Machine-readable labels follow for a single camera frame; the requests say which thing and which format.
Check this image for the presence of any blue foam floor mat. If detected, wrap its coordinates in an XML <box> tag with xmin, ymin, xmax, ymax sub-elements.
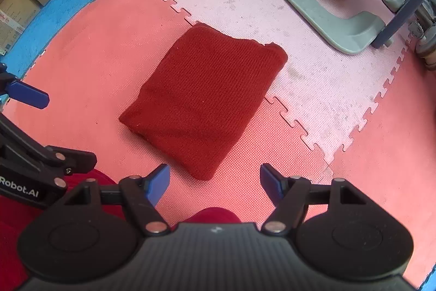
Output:
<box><xmin>0</xmin><ymin>0</ymin><xmax>138</xmax><ymax>80</ymax></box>

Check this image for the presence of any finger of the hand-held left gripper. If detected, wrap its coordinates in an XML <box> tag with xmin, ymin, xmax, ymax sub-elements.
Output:
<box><xmin>0</xmin><ymin>114</ymin><xmax>98</xmax><ymax>177</ymax></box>
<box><xmin>0</xmin><ymin>63</ymin><xmax>50</xmax><ymax>109</ymax></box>

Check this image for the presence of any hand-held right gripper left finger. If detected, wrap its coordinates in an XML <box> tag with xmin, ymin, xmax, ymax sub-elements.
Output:
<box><xmin>63</xmin><ymin>164</ymin><xmax>171</xmax><ymax>237</ymax></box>

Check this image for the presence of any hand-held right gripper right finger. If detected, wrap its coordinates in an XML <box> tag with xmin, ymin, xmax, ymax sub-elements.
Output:
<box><xmin>260</xmin><ymin>164</ymin><xmax>370</xmax><ymax>237</ymax></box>

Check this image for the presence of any person's red fleece robe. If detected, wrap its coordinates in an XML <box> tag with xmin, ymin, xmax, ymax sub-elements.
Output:
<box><xmin>0</xmin><ymin>168</ymin><xmax>242</xmax><ymax>291</ymax></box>

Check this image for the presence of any red foam floor mat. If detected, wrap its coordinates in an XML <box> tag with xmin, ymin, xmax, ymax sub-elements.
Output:
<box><xmin>0</xmin><ymin>0</ymin><xmax>436</xmax><ymax>291</ymax></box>

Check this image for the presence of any grey ride-on toy car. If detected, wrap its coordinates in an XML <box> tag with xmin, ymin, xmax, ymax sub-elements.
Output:
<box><xmin>407</xmin><ymin>0</ymin><xmax>436</xmax><ymax>71</ymax></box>

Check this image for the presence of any pink foam floor mat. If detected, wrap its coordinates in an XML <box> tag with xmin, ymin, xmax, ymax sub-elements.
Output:
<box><xmin>133</xmin><ymin>0</ymin><xmax>414</xmax><ymax>165</ymax></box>

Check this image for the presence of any flat cardboard box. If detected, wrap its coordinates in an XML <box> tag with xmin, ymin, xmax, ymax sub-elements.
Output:
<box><xmin>0</xmin><ymin>0</ymin><xmax>41</xmax><ymax>56</ymax></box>

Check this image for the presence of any red knit sweater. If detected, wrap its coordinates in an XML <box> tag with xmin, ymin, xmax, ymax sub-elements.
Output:
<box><xmin>119</xmin><ymin>23</ymin><xmax>287</xmax><ymax>181</ymax></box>

